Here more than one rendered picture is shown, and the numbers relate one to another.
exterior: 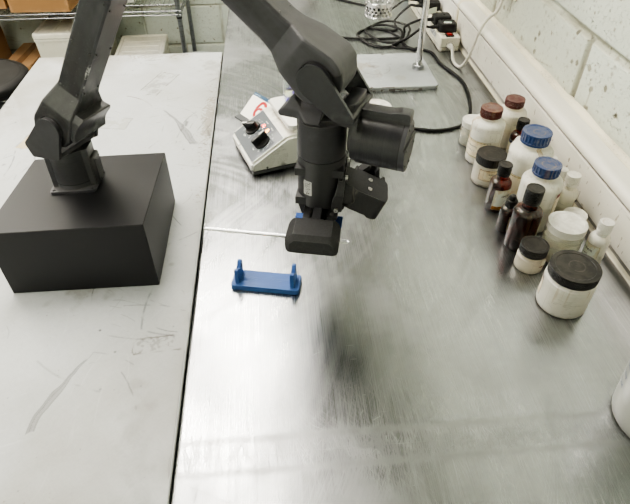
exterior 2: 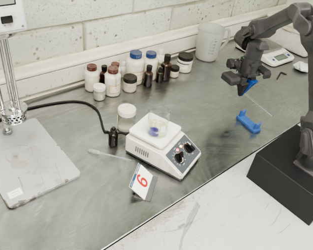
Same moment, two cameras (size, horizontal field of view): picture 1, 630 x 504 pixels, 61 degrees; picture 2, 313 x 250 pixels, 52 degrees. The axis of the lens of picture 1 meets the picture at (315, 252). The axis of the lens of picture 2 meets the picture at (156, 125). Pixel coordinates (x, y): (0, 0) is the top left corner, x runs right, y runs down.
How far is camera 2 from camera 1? 1.54 m
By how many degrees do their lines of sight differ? 88
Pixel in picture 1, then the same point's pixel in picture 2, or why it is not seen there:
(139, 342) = not seen: hidden behind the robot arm
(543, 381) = (214, 70)
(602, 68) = (99, 28)
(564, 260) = (185, 56)
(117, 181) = (291, 151)
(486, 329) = (208, 79)
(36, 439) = not seen: outside the picture
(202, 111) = (158, 227)
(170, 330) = not seen: hidden behind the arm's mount
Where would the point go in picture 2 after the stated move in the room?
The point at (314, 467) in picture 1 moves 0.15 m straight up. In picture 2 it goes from (278, 95) to (292, 64)
